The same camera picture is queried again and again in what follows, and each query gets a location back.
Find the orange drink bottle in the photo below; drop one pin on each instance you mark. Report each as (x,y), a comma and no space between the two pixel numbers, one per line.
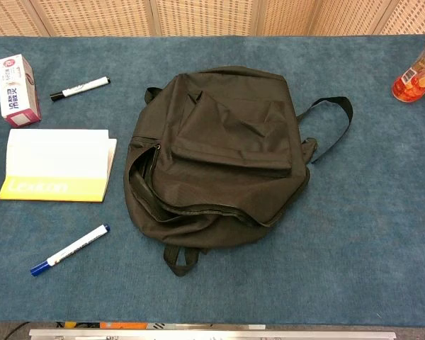
(411,86)

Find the black fabric backpack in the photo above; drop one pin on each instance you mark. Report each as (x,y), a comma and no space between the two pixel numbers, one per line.
(226,141)

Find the woven folding screen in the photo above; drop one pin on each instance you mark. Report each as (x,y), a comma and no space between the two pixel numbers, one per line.
(198,17)

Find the white marker with blue cap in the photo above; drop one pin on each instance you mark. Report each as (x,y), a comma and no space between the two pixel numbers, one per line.
(71,249)

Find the white marker with black cap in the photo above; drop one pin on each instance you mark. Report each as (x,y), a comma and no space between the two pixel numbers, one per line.
(81,87)

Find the blue table cloth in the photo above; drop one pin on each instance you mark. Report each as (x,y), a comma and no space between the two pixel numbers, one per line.
(340,248)

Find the aluminium rail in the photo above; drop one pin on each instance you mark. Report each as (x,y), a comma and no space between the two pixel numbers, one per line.
(212,334)

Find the yellow orange frame piece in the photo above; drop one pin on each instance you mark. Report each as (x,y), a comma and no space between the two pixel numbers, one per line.
(124,325)

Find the white and pink toothpaste box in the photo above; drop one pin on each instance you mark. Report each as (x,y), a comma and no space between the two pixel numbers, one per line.
(16,92)

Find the yellow Lexikon book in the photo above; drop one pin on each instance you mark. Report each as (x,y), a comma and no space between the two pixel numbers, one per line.
(56,159)

